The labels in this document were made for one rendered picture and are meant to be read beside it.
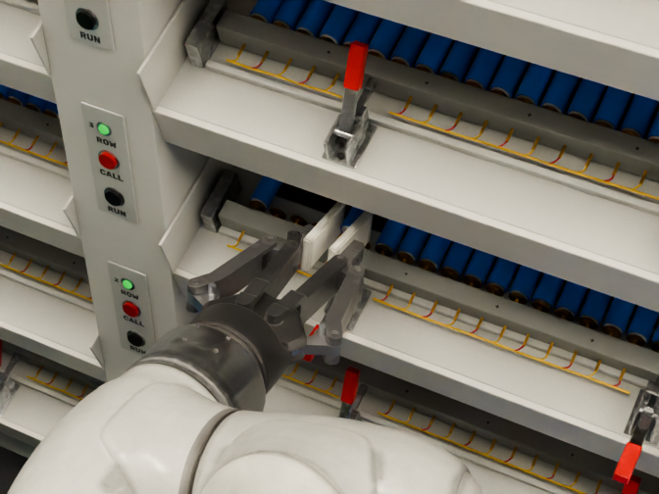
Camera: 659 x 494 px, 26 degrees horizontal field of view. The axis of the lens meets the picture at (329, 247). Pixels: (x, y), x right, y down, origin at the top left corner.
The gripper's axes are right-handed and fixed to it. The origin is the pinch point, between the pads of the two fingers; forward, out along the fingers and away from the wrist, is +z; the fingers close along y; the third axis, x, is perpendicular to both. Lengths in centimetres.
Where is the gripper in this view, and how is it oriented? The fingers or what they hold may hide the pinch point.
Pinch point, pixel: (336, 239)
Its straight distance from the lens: 116.4
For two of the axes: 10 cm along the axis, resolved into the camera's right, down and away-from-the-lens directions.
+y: -9.0, -3.2, 3.0
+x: -1.0, 8.3, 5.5
